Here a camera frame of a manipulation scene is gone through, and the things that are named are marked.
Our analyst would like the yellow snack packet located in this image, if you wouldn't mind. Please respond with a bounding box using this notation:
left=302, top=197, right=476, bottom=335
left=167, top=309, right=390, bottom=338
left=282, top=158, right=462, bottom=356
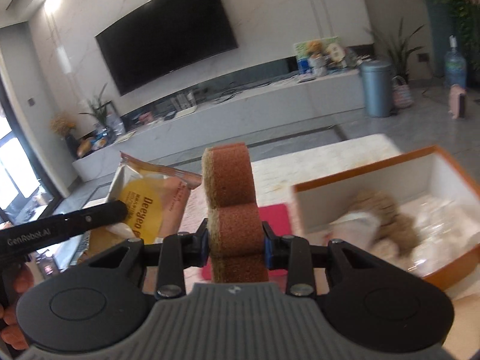
left=77, top=153, right=202, bottom=263

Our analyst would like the brown cloud-shaped sponge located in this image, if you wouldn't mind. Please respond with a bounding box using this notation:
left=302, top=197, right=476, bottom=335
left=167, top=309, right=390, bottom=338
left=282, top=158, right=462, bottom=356
left=202, top=143, right=269, bottom=284

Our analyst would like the brown plush towel toy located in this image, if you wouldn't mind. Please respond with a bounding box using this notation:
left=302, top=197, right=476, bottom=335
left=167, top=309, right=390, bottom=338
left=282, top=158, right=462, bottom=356
left=346, top=190, right=421, bottom=258

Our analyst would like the white crinkled plastic bag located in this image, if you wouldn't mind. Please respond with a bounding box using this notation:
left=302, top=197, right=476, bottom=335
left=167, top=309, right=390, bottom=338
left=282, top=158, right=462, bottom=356
left=409, top=198, right=479, bottom=276

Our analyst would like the person left hand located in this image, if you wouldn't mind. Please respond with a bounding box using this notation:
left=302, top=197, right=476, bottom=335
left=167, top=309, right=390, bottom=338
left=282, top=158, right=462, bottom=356
left=1, top=265, right=34, bottom=350

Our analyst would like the pink wonderlab box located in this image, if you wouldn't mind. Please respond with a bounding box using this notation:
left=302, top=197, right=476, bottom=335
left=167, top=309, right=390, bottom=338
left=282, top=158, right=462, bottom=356
left=201, top=202, right=294, bottom=281

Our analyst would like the black smartphone lit screen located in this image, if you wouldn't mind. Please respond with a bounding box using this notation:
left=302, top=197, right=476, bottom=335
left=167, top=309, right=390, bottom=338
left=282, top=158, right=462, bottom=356
left=36, top=250, right=60, bottom=279

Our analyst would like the lace tablecloth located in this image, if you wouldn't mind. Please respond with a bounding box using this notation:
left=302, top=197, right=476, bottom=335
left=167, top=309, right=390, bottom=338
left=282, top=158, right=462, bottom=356
left=70, top=133, right=480, bottom=360

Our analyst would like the dried yellow flowers vase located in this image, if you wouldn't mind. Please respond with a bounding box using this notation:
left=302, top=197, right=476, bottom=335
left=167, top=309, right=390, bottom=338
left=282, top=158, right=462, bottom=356
left=49, top=112, right=80, bottom=159

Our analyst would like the green plant glass vase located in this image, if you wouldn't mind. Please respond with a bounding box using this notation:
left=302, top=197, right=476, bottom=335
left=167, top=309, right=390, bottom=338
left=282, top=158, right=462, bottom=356
left=81, top=84, right=125, bottom=145

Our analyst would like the orange open cardboard box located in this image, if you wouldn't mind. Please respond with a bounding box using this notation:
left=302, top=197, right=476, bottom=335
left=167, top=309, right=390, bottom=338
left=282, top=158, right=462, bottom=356
left=293, top=146, right=479, bottom=299

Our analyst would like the white wifi router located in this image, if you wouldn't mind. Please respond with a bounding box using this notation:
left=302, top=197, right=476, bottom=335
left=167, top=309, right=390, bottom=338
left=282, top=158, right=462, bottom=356
left=172, top=92, right=197, bottom=118

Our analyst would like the white marble tv console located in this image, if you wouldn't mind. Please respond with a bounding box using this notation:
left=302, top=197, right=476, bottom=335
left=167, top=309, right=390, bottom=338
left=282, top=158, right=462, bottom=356
left=73, top=70, right=365, bottom=182

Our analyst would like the pink woven basket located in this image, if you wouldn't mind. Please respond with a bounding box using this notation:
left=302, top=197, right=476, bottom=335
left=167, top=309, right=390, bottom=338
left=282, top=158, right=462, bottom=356
left=392, top=76, right=414, bottom=109

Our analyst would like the teddy bear figure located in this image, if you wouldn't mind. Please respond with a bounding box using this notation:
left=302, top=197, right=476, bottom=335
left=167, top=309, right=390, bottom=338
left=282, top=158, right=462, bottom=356
left=306, top=40, right=328, bottom=77

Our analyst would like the blue-grey pedal trash bin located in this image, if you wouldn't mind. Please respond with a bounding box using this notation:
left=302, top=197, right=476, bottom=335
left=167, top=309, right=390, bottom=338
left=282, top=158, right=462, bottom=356
left=360, top=59, right=394, bottom=118

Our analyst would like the green potted floor plant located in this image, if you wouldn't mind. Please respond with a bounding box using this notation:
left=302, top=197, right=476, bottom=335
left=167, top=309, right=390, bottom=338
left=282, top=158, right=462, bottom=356
left=368, top=17, right=425, bottom=82

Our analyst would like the blue water jug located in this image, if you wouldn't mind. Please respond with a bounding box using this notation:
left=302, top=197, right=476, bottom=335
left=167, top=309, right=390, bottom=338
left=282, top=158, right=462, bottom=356
left=444, top=35, right=467, bottom=89

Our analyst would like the black wall television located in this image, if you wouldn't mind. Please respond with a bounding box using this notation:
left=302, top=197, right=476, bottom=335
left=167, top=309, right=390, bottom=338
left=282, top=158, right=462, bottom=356
left=95, top=0, right=239, bottom=95

